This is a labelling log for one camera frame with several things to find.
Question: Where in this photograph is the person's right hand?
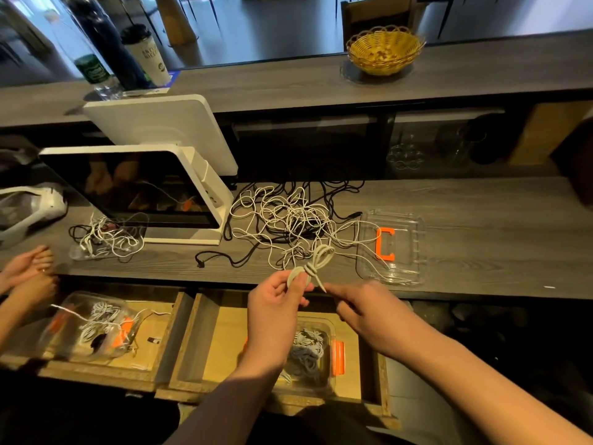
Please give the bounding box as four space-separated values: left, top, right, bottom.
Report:
324 279 437 362

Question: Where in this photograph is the person's left hand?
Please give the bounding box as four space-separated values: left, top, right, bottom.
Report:
245 269 314 367

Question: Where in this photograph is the clear container drawer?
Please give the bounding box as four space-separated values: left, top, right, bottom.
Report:
243 310 348 395
41 292 140 362

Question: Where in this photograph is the person's left forearm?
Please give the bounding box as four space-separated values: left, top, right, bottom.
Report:
190 355 290 445

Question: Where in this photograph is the person's right forearm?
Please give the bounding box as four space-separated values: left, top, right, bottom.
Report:
400 324 593 445

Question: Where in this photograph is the wooden drawer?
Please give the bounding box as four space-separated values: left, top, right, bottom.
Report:
156 292 400 427
0 284 194 393

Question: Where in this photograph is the white touchscreen monitor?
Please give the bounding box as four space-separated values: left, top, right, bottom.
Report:
39 145 233 247

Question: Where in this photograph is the white customer display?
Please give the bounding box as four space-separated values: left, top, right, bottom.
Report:
83 94 239 177

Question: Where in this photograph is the grey wooden bar counter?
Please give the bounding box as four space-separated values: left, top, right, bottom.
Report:
0 30 593 128

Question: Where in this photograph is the flat cardboard sheet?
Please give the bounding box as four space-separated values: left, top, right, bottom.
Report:
508 101 593 166

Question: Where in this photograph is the white headset device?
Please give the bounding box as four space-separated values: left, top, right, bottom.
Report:
0 185 68 247

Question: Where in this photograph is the blue white notebook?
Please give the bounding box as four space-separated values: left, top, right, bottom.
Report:
139 71 181 95

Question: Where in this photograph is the yellow woven basket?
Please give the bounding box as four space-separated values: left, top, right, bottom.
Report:
345 25 426 78

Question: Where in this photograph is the white paper coffee cup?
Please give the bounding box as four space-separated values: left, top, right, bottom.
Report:
120 25 174 87

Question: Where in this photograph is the brown wooden chair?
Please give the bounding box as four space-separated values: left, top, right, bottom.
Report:
340 0 418 43

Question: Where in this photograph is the clear plastic water bottle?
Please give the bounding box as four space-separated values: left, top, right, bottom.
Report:
56 14 124 100

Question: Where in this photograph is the black thermos bottle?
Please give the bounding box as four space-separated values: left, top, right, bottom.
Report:
69 0 154 91

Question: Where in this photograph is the round wooden table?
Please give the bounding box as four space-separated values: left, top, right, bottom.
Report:
153 0 198 47

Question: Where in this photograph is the clear lid orange handle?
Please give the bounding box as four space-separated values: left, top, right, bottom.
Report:
360 210 427 286

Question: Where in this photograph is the black cable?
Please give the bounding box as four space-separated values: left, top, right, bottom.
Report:
195 244 263 269

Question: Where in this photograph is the bundle of black cables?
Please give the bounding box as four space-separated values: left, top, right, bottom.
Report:
315 180 367 223

